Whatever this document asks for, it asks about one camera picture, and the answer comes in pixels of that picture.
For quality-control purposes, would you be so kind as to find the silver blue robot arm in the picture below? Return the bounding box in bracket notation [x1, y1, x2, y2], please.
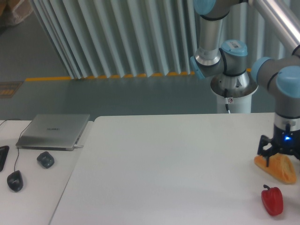
[190, 0, 300, 159]

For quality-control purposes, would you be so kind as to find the red bell pepper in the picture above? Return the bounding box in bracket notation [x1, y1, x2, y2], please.
[261, 184, 284, 216]

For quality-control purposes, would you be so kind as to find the black mouse cable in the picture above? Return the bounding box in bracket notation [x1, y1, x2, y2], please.
[0, 119, 35, 172]

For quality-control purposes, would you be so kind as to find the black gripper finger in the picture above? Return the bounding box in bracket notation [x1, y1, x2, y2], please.
[257, 135, 279, 167]

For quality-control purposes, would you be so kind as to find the black keyboard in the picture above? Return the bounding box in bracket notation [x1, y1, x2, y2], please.
[0, 145, 9, 172]

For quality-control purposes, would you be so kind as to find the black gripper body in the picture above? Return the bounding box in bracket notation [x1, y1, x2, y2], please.
[271, 125, 300, 155]

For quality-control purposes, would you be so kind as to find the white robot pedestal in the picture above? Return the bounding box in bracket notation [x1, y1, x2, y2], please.
[210, 72, 259, 114]

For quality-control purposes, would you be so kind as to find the triangular bread pastry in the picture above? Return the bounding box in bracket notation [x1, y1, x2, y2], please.
[254, 153, 297, 184]

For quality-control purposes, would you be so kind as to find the silver closed laptop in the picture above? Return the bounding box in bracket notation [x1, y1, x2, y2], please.
[16, 114, 90, 151]

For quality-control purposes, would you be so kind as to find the white folding partition screen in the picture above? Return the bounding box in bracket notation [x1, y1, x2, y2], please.
[30, 0, 300, 79]

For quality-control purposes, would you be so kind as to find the black computer mouse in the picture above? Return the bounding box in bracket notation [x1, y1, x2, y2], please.
[7, 170, 23, 192]

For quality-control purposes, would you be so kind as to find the dark earbuds case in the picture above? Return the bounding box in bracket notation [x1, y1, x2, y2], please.
[37, 151, 55, 169]

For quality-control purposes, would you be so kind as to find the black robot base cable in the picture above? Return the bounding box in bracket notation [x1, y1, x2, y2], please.
[224, 88, 232, 114]

